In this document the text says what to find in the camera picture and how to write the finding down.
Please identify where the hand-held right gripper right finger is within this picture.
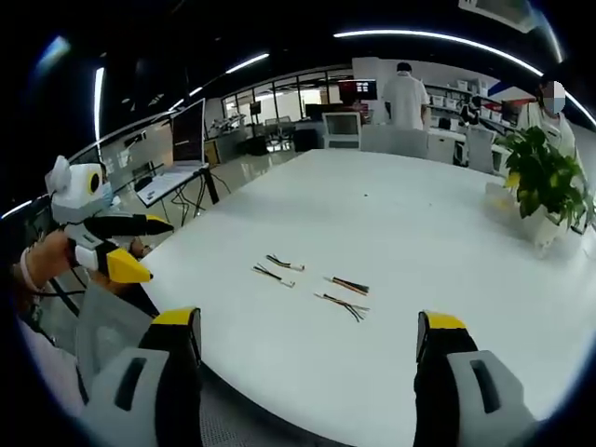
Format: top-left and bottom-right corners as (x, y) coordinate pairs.
(413, 310), (542, 447)

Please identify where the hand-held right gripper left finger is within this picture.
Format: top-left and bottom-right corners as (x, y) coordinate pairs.
(81, 306), (204, 447)

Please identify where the JST connector with coloured wires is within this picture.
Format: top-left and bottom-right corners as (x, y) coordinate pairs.
(251, 263), (297, 288)
(265, 253), (306, 273)
(314, 291), (372, 324)
(323, 275), (372, 296)

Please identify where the person's left hand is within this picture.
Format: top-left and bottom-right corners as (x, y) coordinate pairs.
(22, 230), (72, 292)

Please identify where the grey chair back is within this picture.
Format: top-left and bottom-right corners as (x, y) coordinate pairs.
(74, 282), (160, 373)

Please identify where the white side desk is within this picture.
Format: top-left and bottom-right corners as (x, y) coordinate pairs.
(133, 161), (211, 210)

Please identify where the person's white clothing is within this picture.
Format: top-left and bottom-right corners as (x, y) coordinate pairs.
(12, 314), (88, 418)

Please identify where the computer monitor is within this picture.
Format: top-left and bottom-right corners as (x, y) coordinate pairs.
(170, 98), (208, 165)

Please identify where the white plant pot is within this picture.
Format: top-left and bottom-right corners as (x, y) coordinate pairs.
(529, 204), (584, 256)

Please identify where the white display kiosk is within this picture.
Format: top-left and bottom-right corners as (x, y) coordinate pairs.
(321, 111), (363, 152)

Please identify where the green potted plant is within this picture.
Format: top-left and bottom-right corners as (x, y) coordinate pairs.
(504, 126), (596, 235)

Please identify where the shelf with white bins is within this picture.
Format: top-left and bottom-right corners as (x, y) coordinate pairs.
(425, 77), (503, 128)

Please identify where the wall screen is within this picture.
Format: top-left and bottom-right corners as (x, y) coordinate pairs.
(341, 79), (379, 102)

